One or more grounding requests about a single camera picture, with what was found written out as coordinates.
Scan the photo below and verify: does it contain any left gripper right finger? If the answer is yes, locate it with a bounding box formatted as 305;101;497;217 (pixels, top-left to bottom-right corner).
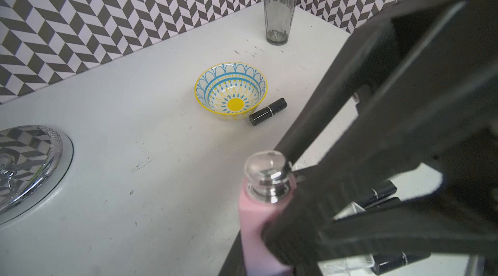
262;0;497;266

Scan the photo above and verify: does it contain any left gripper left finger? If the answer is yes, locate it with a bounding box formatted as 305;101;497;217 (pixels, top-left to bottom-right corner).
218;233;243;276

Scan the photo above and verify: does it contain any clear acrylic lipstick organizer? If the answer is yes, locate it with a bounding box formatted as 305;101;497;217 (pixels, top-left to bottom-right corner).
291;161;472;276

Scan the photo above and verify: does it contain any chrome stand with green discs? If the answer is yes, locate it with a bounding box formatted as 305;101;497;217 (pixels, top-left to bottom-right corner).
1;125;74;225

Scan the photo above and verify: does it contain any yellow blue patterned bowl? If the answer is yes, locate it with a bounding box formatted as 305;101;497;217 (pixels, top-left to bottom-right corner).
194;62;268;120

